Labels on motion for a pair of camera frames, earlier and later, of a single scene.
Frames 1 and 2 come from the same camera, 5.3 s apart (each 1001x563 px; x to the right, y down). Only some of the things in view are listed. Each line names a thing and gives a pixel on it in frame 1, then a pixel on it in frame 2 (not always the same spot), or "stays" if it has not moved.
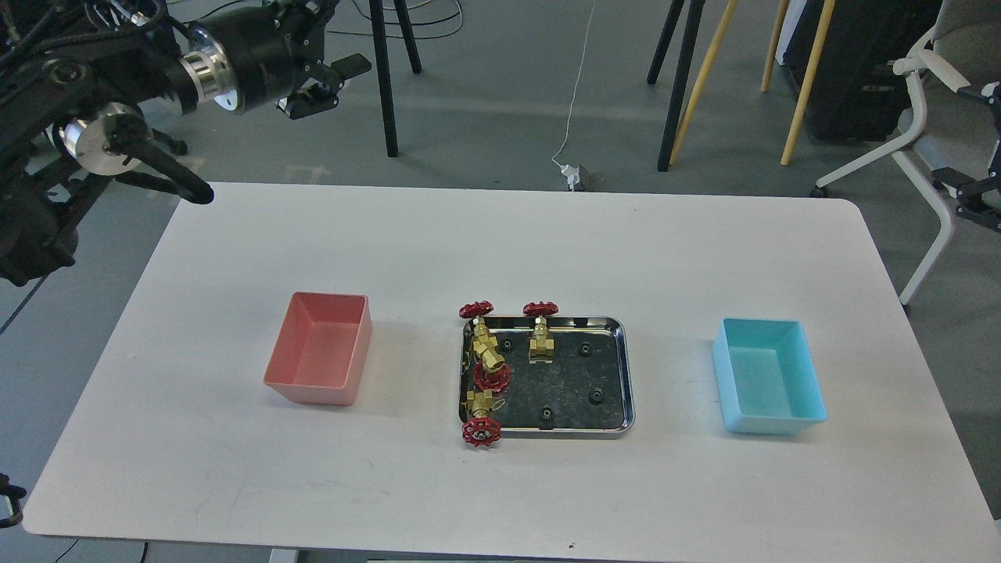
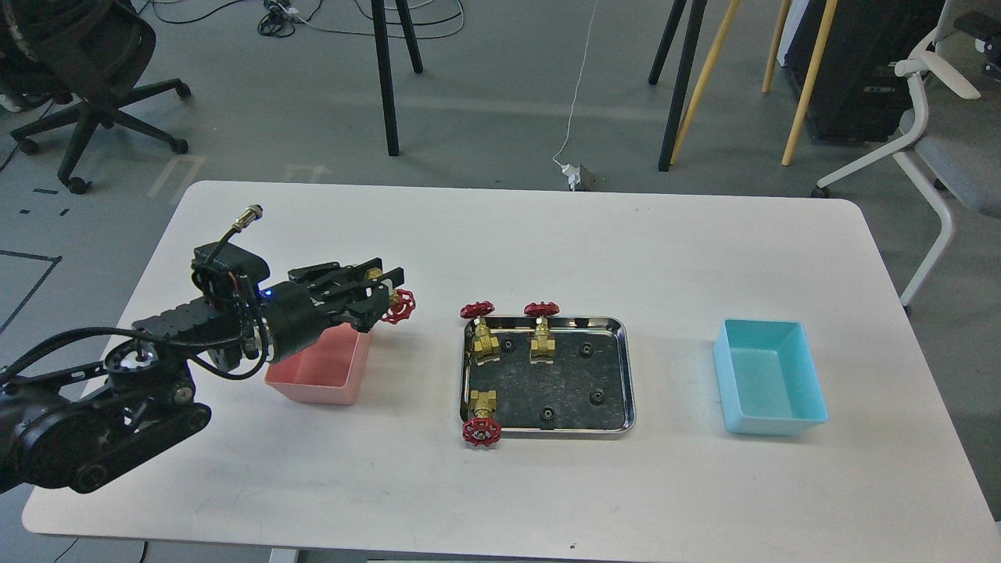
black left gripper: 270,46 -> 295,313
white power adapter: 572,174 stays
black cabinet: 855,97 stays
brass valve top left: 484,343 stays
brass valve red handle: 495,381 -> 401,303
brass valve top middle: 541,346 stays
